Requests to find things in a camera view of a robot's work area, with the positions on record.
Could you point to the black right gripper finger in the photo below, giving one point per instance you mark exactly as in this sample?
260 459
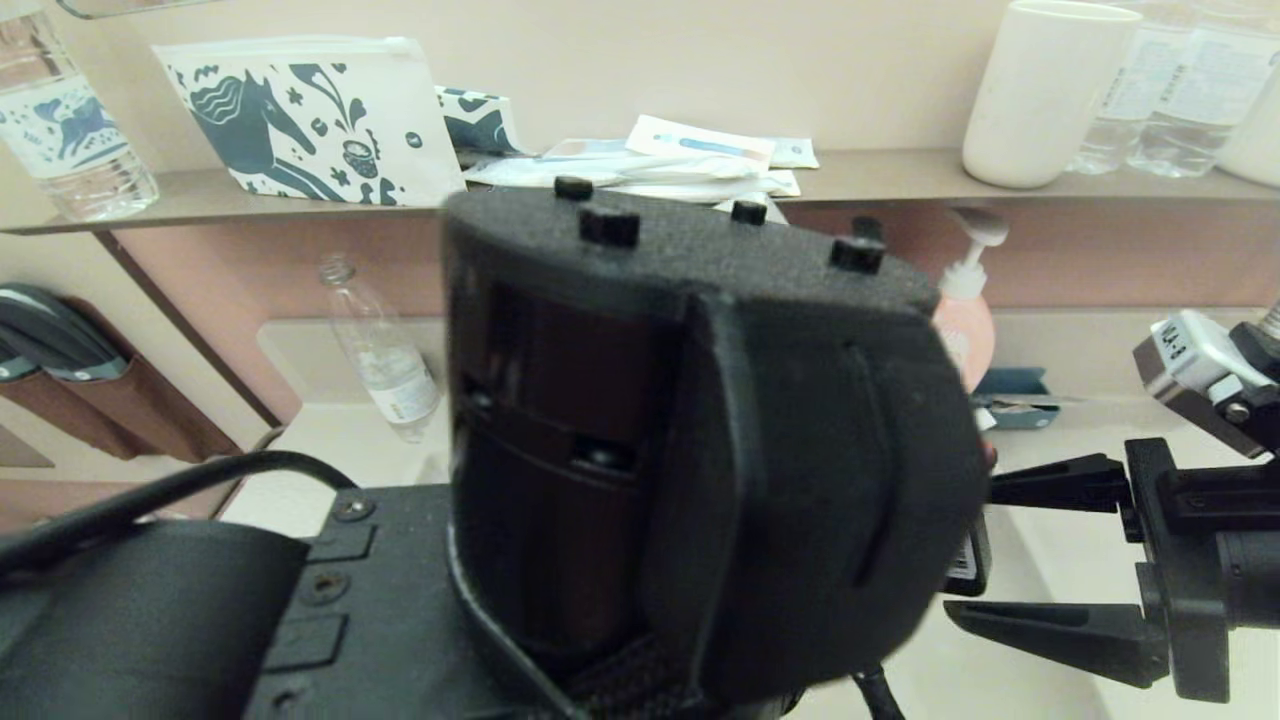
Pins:
1060 630
1060 485

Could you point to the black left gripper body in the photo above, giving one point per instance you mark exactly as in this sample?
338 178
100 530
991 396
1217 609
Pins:
968 560

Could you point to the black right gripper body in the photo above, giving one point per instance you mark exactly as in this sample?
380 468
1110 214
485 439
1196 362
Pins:
1190 570

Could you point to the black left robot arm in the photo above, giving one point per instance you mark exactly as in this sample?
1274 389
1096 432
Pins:
700 450

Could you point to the white ceramic sink basin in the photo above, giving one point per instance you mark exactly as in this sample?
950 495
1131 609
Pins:
1040 550

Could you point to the small blue tray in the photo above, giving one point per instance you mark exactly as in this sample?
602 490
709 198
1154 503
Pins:
1010 385

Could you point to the pink soap pump bottle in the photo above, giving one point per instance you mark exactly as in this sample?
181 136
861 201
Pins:
965 300

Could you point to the white plastic cup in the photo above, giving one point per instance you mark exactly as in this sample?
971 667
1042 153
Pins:
1040 100

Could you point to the white label water bottle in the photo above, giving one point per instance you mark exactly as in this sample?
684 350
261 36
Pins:
1200 100
1135 90

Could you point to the long flat white packet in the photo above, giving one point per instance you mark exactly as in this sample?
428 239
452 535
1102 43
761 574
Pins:
770 187

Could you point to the small white sachet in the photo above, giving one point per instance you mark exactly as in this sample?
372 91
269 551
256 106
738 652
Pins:
797 153

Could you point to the blue striped white sachet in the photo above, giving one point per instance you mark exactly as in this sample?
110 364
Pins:
700 142

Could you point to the white wrapped toiletry packet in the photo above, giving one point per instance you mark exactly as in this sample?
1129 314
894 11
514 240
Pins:
540 170

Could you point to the clear empty plastic bottle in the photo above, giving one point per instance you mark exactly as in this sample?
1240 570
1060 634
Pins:
385 360

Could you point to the small horse print pouch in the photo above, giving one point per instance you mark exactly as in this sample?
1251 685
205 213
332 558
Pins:
480 125

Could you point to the large horse print pouch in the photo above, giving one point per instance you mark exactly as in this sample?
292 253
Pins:
300 120

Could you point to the horse label water bottle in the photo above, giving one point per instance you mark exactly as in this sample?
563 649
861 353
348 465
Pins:
70 130

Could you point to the taupe wall shelf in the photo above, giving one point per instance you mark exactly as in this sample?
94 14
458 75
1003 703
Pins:
900 175

